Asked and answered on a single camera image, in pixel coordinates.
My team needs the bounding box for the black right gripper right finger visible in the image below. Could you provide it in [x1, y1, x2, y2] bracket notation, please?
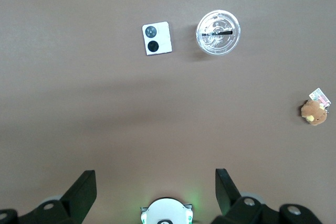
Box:
[212, 168, 322, 224]

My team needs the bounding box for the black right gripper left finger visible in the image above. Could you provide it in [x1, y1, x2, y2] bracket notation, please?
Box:
[0, 170, 98, 224]

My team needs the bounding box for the lilac flip phone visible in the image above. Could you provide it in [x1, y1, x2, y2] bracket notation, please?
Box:
[142, 21, 173, 57]

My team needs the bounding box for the brown plush toy with tag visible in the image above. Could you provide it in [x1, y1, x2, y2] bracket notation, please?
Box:
[300, 88, 332, 126]

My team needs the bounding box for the clear plastic cup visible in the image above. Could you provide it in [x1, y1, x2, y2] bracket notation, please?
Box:
[195, 10, 241, 57]

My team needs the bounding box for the black drinking straw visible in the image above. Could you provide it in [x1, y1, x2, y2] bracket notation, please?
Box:
[202, 30, 234, 37]

